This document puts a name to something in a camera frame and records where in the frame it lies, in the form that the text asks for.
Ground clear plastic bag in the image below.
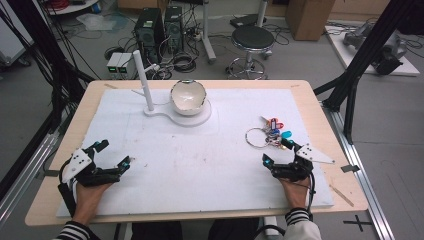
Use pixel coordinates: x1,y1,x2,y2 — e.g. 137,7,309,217
76,12,130,35

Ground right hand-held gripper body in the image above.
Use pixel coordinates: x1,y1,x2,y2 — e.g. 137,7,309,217
271,143,336,183

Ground aluminium floor rail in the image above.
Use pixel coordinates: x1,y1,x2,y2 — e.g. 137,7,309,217
0,132,61,228
320,99,397,240

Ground black metal frame strut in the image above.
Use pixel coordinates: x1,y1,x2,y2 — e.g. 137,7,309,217
0,0,96,201
313,0,424,145

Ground thin wooden stick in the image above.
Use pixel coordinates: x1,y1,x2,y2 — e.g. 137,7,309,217
329,184,355,208

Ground black flat device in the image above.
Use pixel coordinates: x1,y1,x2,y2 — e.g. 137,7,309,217
229,13,268,30

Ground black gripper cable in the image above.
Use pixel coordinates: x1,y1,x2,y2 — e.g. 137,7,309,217
306,170,317,222

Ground grey robot device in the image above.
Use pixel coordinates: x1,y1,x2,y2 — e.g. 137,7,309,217
342,22,408,76

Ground white power supply box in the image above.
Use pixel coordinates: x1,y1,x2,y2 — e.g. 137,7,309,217
106,52,123,76
116,52,136,76

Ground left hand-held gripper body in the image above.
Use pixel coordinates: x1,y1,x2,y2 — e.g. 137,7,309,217
57,148,123,218

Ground large black computer tower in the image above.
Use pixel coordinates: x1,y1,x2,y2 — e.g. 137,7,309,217
134,7,166,65

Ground person's left hand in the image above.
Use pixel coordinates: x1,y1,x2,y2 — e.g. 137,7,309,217
71,181,114,226

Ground small black computer tower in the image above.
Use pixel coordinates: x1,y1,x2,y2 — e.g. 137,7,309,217
164,5,185,52

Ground black round stool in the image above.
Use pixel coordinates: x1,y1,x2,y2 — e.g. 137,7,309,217
225,25,276,80

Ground light wooden table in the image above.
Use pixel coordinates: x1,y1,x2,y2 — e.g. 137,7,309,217
24,79,369,228

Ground person's legs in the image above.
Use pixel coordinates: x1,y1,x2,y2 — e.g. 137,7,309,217
130,217,260,240

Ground white floor board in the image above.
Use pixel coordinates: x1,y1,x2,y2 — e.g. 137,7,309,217
324,24,421,78

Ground key bunch with coloured tags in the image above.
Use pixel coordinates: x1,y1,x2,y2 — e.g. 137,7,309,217
245,115,294,150

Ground brown cardboard box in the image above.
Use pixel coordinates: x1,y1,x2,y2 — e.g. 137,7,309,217
285,0,336,42

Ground white foam mat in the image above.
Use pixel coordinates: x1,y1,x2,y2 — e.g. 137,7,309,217
55,87,335,219

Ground person's right hand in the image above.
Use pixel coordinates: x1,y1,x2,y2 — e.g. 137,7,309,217
278,176,312,212

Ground white ceramic bowl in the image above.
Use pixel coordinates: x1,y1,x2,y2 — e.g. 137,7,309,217
169,78,208,117

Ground grey tape piece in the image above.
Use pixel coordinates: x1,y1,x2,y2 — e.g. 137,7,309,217
340,164,361,174

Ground coiled black cable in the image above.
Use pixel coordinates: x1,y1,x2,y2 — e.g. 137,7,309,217
172,52,198,74

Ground white stand with post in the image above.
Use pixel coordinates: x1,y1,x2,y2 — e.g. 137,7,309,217
130,49,213,128

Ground white table leg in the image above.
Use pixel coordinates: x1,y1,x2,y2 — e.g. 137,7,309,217
200,0,218,65

